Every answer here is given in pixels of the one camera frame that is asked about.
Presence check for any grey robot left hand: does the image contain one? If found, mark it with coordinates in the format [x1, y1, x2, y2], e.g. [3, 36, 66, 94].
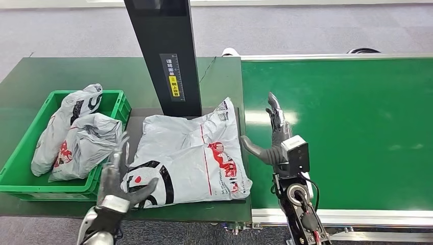
[96, 133, 160, 206]

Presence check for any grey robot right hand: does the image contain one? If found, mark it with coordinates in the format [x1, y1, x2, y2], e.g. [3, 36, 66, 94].
[240, 92, 293, 172]

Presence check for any large grey mailer package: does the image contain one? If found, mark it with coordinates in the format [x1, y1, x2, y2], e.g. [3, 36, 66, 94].
[121, 97, 253, 209]

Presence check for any crumpled grey mailer package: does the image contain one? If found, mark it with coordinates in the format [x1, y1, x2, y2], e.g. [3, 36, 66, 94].
[48, 113, 123, 183]

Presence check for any black weighing scale platform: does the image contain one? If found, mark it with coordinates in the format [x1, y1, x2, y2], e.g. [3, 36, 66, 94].
[123, 107, 249, 204]

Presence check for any long grey mailer package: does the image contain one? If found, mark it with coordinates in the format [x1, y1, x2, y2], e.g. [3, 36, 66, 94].
[31, 84, 103, 177]

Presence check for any green plastic basket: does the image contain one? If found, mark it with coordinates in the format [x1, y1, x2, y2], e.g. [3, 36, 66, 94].
[0, 89, 132, 202]

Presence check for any bright green conveyor belt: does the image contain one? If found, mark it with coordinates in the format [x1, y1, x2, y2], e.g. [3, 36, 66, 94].
[240, 58, 433, 211]

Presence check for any dark green table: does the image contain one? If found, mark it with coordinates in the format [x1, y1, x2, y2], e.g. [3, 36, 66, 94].
[0, 57, 253, 223]

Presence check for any black curved object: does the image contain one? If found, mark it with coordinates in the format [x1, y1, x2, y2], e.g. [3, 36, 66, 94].
[347, 47, 381, 55]

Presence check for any black scale column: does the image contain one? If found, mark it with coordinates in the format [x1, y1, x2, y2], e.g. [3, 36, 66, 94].
[123, 0, 203, 118]

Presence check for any thin black table cable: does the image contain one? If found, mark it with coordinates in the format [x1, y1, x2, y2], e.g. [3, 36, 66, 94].
[199, 57, 217, 84]

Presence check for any aluminium conveyor frame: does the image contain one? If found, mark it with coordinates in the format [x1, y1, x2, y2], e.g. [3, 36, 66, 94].
[240, 53, 433, 242]

